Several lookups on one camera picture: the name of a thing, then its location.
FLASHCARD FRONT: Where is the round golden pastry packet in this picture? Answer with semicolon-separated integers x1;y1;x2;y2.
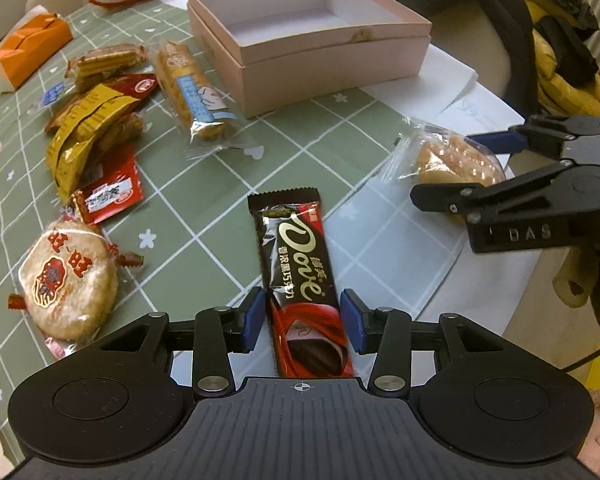
379;117;505;186

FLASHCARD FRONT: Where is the long biscuit roll packet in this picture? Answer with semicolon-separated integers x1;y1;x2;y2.
147;39;251;160

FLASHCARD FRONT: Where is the pink open gift box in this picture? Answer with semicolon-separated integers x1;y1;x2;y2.
187;0;431;117

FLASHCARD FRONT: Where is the orange tissue box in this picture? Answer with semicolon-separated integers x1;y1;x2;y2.
0;6;73;93

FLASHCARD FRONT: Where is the wafer biscuit packet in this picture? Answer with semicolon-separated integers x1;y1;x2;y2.
65;44;146;92

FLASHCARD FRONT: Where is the dark red snack bag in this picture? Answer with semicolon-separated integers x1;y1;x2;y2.
44;73;158;134

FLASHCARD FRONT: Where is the yellow gold snack packet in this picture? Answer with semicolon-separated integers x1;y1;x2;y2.
46;84;140;204

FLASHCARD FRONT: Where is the Dove chocolate bar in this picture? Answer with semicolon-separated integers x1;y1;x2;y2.
248;188;353;378

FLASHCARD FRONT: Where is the round rice cracker packet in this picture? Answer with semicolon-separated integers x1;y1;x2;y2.
7;216;144;360

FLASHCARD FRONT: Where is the yellow black jacket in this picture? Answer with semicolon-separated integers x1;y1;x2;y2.
524;0;600;117

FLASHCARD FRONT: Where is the green checked tablecloth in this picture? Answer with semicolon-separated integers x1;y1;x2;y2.
0;0;416;466

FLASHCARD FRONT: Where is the beige chair with jacket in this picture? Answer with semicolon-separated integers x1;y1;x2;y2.
431;0;512;98

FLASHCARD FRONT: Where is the small red snack packet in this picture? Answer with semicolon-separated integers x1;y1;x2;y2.
80;143;144;224

